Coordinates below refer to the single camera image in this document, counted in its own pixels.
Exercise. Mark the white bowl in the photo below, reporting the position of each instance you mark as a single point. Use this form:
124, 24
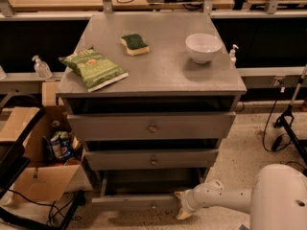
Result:
202, 47

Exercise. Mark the grey drawer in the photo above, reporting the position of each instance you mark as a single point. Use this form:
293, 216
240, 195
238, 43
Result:
146, 189
150, 159
151, 127

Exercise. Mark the grey top drawer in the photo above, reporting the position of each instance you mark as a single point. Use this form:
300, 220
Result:
151, 127

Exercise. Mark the white pump bottle right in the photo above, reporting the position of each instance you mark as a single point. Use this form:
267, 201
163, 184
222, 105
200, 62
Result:
232, 53

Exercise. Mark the green yellow sponge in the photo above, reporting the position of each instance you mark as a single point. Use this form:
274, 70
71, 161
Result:
134, 44

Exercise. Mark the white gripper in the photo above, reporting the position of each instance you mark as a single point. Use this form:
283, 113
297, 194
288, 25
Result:
191, 200

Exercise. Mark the grey bottom drawer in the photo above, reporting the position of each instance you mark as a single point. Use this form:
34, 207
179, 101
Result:
146, 189

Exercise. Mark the black tripod stand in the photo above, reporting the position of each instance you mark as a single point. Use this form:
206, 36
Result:
286, 119

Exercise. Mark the green chips bag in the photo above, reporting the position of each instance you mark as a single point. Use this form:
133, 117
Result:
95, 70

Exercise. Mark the clear sanitizer bottle left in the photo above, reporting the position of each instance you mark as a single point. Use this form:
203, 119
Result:
42, 68

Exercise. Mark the grey drawer cabinet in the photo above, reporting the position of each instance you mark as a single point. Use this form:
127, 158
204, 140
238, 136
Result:
164, 80

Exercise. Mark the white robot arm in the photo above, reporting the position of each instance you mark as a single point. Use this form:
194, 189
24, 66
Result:
276, 201

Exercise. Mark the cardboard box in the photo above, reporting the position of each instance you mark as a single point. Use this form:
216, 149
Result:
43, 180

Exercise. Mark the grey middle drawer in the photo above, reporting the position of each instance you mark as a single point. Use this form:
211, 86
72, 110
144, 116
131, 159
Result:
150, 159

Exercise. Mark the black cart frame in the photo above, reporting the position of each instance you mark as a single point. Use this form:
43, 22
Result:
13, 163

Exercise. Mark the snack packets in box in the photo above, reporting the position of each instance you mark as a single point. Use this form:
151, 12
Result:
59, 145

